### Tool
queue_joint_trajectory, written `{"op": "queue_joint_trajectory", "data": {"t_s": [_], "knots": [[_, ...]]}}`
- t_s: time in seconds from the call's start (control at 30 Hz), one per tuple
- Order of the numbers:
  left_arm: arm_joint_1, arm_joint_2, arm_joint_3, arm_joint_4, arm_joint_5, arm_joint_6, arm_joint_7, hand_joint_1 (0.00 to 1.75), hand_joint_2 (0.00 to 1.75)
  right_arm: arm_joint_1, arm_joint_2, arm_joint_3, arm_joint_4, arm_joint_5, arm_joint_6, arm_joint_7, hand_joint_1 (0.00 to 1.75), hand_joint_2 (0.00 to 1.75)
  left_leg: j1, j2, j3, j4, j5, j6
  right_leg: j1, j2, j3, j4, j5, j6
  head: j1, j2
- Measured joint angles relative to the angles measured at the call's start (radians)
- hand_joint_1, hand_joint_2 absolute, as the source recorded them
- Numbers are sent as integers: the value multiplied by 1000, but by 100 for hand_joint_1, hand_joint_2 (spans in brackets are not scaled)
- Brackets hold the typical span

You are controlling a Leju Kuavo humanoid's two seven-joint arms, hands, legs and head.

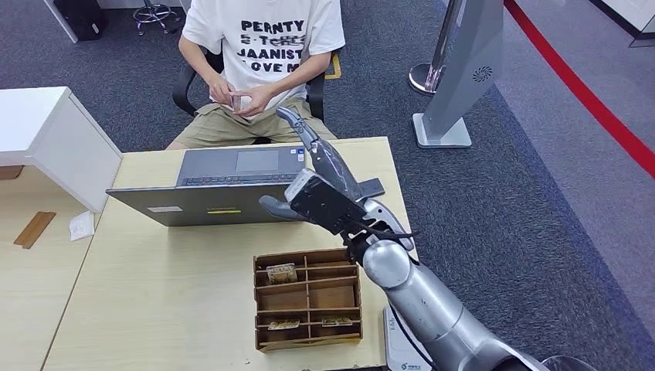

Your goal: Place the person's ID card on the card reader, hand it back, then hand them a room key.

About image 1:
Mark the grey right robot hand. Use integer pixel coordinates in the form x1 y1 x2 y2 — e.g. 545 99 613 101
258 106 365 222

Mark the person's right hand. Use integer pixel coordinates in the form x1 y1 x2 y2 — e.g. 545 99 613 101
209 73 237 107

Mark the person's left hand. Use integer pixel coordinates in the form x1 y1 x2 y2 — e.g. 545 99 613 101
239 84 277 117

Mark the yellow patterned card stack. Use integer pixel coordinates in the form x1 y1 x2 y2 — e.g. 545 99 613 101
230 90 253 114

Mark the person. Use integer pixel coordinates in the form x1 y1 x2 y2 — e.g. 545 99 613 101
165 0 346 151

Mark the wooden card organizer box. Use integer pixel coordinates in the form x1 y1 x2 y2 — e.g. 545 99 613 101
253 248 363 353

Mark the white card reader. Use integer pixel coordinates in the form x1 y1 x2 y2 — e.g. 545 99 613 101
382 305 436 371

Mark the black USB hub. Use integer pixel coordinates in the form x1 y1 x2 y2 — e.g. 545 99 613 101
358 177 385 201

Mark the black office chair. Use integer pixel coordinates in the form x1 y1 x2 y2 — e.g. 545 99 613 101
171 48 327 146

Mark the chrome stool base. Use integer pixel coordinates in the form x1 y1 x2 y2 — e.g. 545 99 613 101
133 0 180 36

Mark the grey laptop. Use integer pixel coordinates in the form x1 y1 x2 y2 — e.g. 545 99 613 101
106 145 308 228

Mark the grey kiosk stand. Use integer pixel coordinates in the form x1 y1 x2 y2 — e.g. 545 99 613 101
412 0 507 149

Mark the black computer tower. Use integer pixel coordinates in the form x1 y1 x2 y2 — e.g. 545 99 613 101
53 0 110 42

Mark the white cabinet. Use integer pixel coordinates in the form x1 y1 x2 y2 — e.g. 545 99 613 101
0 87 124 214

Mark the white desk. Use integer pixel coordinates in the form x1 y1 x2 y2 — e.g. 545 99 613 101
43 0 193 45

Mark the white paper slip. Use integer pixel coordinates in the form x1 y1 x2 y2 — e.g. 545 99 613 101
69 209 96 242

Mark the brown wooden strip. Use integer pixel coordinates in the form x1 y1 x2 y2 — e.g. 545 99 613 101
13 211 57 250

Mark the clear round dome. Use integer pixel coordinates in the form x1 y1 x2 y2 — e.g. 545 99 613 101
541 356 597 371

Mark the white counter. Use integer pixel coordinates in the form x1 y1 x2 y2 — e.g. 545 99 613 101
588 0 655 48

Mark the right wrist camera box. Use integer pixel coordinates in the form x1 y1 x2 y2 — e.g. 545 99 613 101
284 168 368 237

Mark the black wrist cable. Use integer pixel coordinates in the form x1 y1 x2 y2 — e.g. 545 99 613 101
344 217 422 257

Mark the chrome stanchion post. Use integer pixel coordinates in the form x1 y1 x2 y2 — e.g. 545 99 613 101
408 0 464 97

